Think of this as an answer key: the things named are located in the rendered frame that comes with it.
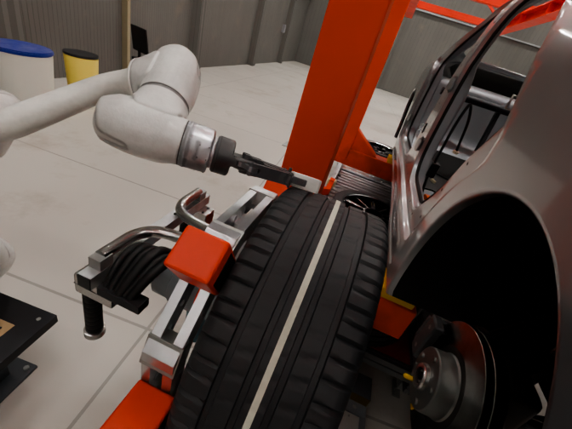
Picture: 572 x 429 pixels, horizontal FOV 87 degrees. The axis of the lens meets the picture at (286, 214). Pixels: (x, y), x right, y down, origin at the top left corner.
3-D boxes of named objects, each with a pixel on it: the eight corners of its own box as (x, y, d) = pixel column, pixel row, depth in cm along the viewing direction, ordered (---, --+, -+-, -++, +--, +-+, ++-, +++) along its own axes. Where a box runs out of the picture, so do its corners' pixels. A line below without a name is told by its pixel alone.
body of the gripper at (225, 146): (208, 166, 65) (249, 179, 68) (206, 174, 57) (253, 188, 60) (218, 133, 63) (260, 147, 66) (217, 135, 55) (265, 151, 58)
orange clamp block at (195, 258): (217, 297, 50) (207, 285, 42) (177, 277, 51) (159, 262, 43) (237, 260, 53) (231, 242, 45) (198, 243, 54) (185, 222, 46)
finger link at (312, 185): (292, 171, 65) (293, 171, 64) (321, 180, 67) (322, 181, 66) (288, 184, 65) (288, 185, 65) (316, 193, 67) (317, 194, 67)
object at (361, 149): (395, 184, 289) (412, 150, 272) (344, 164, 296) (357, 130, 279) (395, 178, 303) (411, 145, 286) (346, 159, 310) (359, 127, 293)
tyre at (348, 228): (424, 282, 33) (377, 202, 97) (232, 202, 36) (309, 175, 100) (240, 631, 49) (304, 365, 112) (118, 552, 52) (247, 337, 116)
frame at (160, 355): (160, 467, 67) (184, 300, 39) (134, 453, 67) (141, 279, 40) (255, 302, 113) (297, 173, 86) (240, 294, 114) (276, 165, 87)
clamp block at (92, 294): (111, 310, 60) (111, 291, 57) (74, 291, 61) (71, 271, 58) (130, 294, 64) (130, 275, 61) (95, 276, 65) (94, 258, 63)
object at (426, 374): (417, 392, 73) (430, 391, 68) (410, 389, 74) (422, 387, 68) (420, 365, 77) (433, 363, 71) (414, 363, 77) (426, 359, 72)
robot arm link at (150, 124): (178, 145, 52) (197, 95, 58) (77, 112, 47) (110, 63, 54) (174, 179, 60) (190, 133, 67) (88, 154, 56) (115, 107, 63)
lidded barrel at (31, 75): (36, 100, 353) (27, 39, 321) (71, 115, 346) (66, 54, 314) (-16, 105, 309) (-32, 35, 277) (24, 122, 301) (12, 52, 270)
